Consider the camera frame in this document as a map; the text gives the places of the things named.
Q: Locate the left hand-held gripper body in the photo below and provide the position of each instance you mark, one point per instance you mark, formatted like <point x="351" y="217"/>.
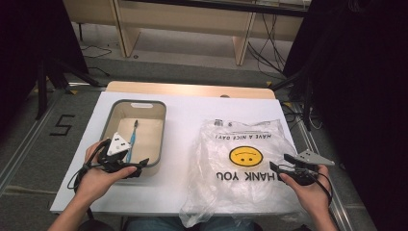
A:
<point x="117" y="146"/>

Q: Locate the black metal stand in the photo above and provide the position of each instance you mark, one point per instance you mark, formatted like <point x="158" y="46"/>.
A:
<point x="41" y="89"/>
<point x="308" y="96"/>

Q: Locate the metal floor rail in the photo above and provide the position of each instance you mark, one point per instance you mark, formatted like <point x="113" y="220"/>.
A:
<point x="340" y="211"/>
<point x="22" y="150"/>

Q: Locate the white board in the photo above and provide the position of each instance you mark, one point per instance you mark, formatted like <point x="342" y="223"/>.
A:
<point x="183" y="128"/>

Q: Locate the light wooden desk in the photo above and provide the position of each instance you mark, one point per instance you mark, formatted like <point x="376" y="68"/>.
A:
<point x="179" y="16"/>

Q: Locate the person's blue jeans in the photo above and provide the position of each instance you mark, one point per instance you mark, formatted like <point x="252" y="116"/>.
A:
<point x="154" y="224"/>

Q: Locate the person's left hand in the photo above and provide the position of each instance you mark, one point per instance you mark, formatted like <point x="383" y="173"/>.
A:
<point x="94" y="183"/>

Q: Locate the beige bin with grey rim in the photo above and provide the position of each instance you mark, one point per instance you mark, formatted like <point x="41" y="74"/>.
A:
<point x="147" y="138"/>

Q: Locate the clear plastic bag yellow smiley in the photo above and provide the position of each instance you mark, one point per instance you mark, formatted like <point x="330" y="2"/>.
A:
<point x="231" y="192"/>

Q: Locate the black curtain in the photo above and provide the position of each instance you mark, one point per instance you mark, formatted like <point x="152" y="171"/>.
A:
<point x="369" y="96"/>
<point x="32" y="38"/>

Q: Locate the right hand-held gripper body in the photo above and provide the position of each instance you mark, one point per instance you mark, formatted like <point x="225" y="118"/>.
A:
<point x="312" y="159"/>

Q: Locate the person's right hand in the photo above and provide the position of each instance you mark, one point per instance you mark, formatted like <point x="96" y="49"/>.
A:
<point x="312" y="195"/>

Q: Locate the blue toothbrush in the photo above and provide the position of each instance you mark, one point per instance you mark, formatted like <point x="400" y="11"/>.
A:
<point x="132" y="138"/>

